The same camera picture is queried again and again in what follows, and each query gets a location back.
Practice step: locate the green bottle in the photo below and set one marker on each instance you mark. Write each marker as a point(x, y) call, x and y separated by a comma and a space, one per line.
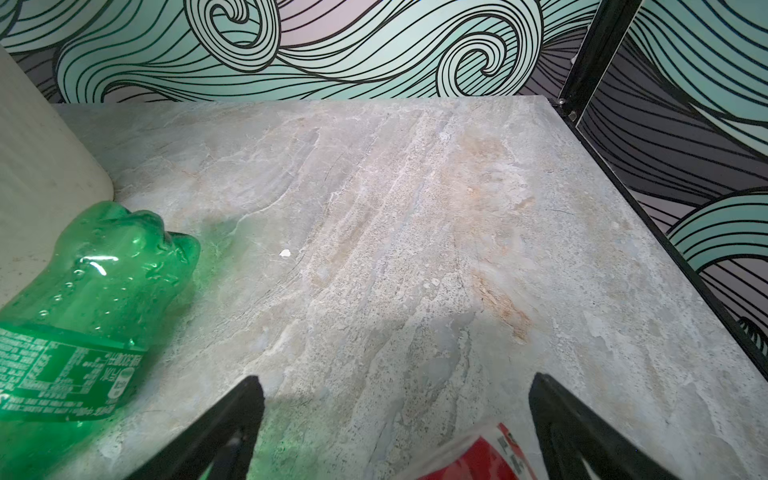
point(75, 339)

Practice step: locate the red label plastic bottle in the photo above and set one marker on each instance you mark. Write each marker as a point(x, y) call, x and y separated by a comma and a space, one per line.
point(486, 452)

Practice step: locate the cream waste bin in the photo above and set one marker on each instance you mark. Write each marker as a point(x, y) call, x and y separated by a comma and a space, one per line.
point(48, 177)

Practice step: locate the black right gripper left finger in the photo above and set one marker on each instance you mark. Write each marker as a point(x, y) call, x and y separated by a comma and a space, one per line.
point(219, 444)

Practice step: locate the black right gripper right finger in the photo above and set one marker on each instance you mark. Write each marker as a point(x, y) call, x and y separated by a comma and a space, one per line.
point(576, 443)

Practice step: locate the black corner frame post right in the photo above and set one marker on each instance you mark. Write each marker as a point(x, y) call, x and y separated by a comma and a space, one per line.
point(602, 40)

